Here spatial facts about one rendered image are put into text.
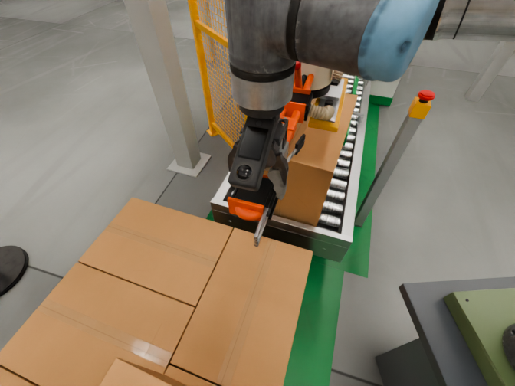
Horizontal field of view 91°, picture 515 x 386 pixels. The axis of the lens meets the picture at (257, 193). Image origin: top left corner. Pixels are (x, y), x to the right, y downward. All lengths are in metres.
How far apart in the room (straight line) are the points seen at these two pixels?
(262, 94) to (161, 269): 1.01
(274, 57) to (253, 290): 0.95
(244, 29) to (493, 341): 0.99
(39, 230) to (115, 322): 1.41
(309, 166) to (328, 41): 0.73
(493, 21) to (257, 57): 0.26
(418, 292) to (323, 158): 0.57
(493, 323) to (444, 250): 1.21
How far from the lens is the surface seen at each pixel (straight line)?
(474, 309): 1.07
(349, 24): 0.29
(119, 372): 0.74
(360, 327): 1.76
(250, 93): 0.36
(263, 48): 0.34
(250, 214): 0.49
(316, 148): 1.07
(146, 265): 1.28
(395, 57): 0.29
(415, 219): 2.30
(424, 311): 1.05
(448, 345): 1.05
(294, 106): 0.74
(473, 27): 0.43
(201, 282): 1.18
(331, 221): 1.35
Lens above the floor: 1.62
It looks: 50 degrees down
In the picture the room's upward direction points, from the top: straight up
